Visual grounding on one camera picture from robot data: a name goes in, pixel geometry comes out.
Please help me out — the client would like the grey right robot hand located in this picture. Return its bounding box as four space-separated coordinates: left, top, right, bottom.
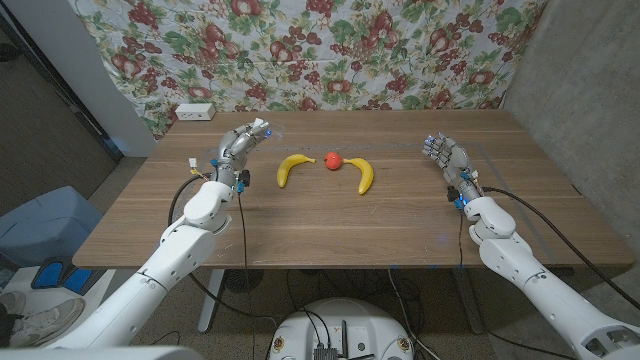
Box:
422 132 474 185

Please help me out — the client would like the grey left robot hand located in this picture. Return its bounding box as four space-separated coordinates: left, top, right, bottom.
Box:
215 124 274 171

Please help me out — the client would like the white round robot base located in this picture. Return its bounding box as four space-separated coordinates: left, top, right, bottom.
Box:
269 298 415 360

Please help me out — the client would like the red apple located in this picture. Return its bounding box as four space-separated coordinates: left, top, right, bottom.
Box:
323 151 345 172

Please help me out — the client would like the white power outlet box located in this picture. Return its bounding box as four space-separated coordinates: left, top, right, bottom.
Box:
174 103 217 122

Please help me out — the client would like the yellow banana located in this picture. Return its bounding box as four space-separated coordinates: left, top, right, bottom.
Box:
343 157 375 196
276 153 317 189

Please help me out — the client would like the floral fruit print backdrop cloth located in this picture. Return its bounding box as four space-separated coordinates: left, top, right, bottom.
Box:
69 0 549 141

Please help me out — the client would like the round black floor disc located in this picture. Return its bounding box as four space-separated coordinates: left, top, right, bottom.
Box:
223 268 265 294

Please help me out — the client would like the grey table leg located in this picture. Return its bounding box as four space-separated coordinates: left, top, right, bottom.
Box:
197 269 226 335
452 267 487 335

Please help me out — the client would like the grey-blue plastic bin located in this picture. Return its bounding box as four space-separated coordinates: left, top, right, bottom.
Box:
0 185 104 269

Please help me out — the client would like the blue foot pedal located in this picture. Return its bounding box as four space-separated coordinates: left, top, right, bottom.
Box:
30 257 66 290
62 267 95 295

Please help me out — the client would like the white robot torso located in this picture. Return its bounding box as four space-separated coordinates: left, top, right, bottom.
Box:
0 345 204 360

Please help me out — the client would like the white sneaker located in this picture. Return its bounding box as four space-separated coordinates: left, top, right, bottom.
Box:
9 297 86 349
0 291 26 317

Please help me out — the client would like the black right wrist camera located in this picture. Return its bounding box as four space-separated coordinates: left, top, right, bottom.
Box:
447 185 466 211

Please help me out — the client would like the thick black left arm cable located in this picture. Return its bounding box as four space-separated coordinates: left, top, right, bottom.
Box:
167 172 277 322

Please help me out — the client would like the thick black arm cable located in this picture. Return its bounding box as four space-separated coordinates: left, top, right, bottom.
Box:
167 172 277 322
482 186 640 312

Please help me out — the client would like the thin black left wrist cable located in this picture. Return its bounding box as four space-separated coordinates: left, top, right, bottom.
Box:
237 192 257 360

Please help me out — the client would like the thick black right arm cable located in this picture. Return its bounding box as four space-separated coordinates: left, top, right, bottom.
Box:
482 186 640 312

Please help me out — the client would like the grey floor cable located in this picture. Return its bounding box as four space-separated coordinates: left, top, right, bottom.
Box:
387 267 444 360

